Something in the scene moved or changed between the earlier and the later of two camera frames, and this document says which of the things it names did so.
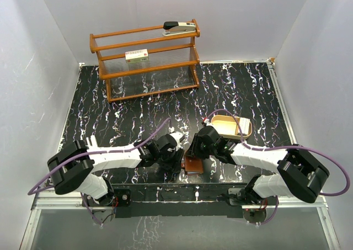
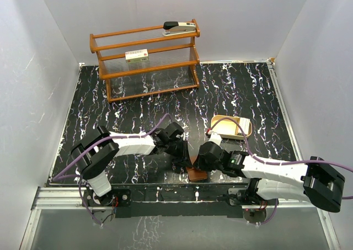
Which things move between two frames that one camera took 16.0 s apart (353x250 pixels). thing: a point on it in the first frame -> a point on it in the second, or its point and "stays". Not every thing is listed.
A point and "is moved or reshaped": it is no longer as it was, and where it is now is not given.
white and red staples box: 137,56 stays
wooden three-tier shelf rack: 143,63 stays
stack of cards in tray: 244,125 stays
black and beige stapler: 174,27 stays
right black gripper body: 201,150 -> 204,165
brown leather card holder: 193,165 is moved or reshaped
